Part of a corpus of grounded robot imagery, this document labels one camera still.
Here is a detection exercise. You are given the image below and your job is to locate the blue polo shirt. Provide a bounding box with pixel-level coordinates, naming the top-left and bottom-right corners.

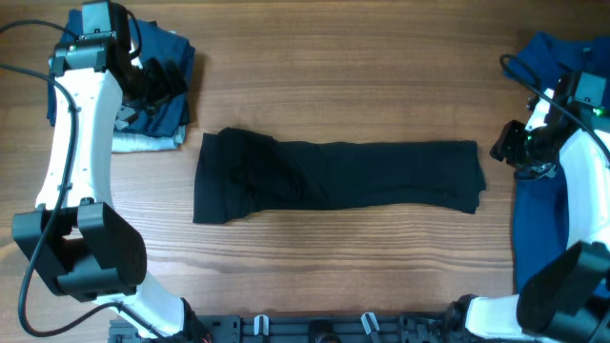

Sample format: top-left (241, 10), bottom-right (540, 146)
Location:
top-left (509, 31), bottom-right (609, 292)

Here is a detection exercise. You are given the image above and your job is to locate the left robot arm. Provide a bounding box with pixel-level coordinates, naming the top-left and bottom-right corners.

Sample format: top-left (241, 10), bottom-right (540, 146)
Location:
top-left (12, 1), bottom-right (209, 342)

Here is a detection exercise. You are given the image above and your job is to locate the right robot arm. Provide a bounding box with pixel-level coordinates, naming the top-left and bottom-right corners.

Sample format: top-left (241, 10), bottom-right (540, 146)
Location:
top-left (440, 71), bottom-right (609, 342)

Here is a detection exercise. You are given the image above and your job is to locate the black polo shirt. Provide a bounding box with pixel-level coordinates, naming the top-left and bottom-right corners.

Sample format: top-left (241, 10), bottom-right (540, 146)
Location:
top-left (193, 128), bottom-right (486, 225)

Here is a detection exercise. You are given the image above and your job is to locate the folded light grey garment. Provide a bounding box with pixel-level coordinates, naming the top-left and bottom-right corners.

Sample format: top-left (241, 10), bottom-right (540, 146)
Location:
top-left (112, 126), bottom-right (187, 153)

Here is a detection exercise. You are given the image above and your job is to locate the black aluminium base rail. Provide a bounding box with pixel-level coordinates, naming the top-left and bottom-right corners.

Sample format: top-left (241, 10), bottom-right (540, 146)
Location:
top-left (107, 312), bottom-right (534, 343)

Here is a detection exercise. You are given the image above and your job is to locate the folded navy blue garment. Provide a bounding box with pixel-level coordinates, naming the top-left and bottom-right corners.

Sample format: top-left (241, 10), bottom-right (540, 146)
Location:
top-left (48, 1), bottom-right (194, 137)

